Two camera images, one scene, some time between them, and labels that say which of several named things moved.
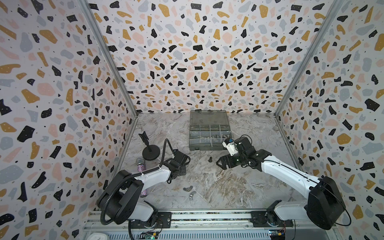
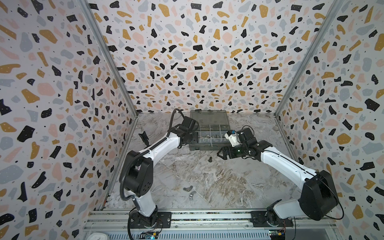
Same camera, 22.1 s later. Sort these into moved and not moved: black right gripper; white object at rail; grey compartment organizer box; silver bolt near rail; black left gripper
Moved: black left gripper; black right gripper
Not moved: grey compartment organizer box; silver bolt near rail; white object at rail
